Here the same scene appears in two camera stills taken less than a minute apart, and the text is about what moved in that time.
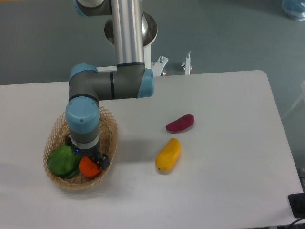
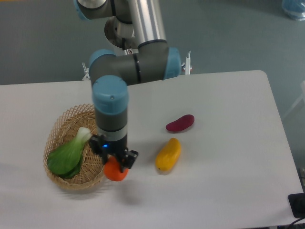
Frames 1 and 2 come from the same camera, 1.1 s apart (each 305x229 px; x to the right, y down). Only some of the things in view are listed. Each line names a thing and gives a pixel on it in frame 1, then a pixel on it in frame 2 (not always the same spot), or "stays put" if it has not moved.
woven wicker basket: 108,145 stays put
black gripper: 103,161 -> 103,147
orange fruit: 87,168 -> 112,170
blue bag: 295,9 stays put
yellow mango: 167,157 stays put
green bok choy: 63,162 stays put
